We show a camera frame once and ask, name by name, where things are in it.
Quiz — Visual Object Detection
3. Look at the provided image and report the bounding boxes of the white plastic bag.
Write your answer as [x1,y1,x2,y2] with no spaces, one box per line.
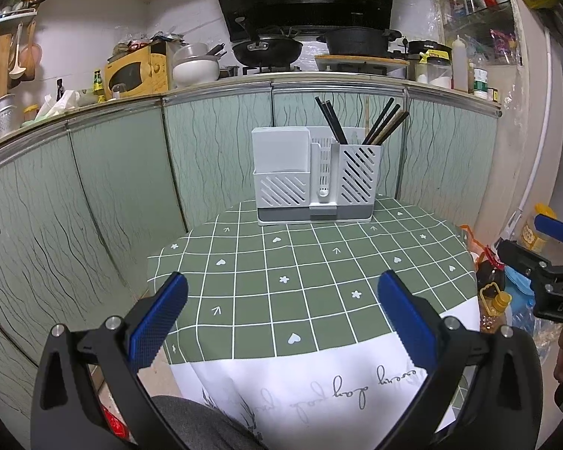
[35,90,80,120]

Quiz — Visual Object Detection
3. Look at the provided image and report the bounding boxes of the red snack packet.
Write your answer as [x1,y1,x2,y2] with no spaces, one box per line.
[101,405,127,437]

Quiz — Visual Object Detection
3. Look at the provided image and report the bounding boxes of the metal utensil cylinder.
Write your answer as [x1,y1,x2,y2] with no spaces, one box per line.
[0,94,20,137]

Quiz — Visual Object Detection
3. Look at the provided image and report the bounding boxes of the dark soy sauce bottle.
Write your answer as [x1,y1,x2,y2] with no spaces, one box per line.
[476,246,507,291]

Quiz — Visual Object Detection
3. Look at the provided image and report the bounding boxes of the yellow microwave oven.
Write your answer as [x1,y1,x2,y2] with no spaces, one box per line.
[104,47,174,99]

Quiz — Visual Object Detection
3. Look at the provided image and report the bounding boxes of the white squeeze bottle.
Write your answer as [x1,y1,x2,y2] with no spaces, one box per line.
[452,35,469,92]

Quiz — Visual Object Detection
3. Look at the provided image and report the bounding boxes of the black wok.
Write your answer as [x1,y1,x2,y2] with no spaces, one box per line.
[231,18,305,67]

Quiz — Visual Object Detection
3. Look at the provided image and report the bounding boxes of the clear wall shelf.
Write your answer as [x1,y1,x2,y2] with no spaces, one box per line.
[432,0,526,66]

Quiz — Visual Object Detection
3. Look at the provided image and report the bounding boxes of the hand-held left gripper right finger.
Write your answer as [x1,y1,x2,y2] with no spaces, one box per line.
[378,269,542,450]

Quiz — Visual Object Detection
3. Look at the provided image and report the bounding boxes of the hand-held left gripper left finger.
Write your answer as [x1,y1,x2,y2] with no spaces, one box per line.
[30,271,189,450]

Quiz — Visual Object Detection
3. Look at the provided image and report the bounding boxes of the white pipe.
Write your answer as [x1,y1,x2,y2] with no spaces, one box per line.
[502,28,554,240]

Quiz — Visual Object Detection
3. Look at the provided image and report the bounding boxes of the thin bamboo board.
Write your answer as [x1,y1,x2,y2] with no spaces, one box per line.
[315,54,409,64]

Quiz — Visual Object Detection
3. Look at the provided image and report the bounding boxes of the amber cooking oil bottle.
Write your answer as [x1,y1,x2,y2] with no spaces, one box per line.
[479,283,512,333]

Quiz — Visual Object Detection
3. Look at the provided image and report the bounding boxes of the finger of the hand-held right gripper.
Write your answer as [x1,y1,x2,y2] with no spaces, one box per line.
[496,238,563,292]
[534,212,563,245]

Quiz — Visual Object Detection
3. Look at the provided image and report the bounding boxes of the pink plastic ladle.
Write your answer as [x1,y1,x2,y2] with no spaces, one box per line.
[26,21,43,80]

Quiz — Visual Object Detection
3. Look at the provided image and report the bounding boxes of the black cast iron pot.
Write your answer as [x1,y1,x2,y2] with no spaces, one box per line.
[316,28,403,56]

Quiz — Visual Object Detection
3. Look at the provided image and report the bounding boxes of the white wall rack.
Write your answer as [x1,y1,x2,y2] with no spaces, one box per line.
[0,7,38,26]

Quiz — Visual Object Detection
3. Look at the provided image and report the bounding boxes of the clear plastic bowl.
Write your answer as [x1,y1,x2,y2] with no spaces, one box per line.
[175,43,209,62]

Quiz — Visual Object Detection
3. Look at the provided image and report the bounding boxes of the white plastic utensil holder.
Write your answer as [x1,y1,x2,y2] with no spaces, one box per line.
[252,126,382,227]

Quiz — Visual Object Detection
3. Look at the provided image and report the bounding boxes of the person's leg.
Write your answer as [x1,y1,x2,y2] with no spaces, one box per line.
[145,396,268,450]

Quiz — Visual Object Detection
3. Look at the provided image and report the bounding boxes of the green checked tablecloth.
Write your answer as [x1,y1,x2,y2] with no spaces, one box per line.
[146,197,479,450]

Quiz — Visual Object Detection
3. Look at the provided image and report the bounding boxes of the white ceramic bowl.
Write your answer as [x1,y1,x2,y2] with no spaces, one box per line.
[173,55,221,86]

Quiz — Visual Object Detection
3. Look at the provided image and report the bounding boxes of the yellow lid bottle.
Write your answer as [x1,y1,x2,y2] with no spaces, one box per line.
[518,204,557,254]

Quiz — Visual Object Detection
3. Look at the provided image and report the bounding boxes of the clear canister white powder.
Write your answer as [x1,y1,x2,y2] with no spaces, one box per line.
[427,54,452,90]

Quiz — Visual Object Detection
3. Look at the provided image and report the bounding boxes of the black electric cooker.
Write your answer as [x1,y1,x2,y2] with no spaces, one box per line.
[407,40,452,59]

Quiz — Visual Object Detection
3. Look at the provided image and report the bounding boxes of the gas stove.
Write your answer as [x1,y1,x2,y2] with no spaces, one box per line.
[241,61,404,78]

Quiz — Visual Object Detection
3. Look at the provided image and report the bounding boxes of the orange bag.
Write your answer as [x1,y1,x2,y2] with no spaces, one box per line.
[460,225,486,263]

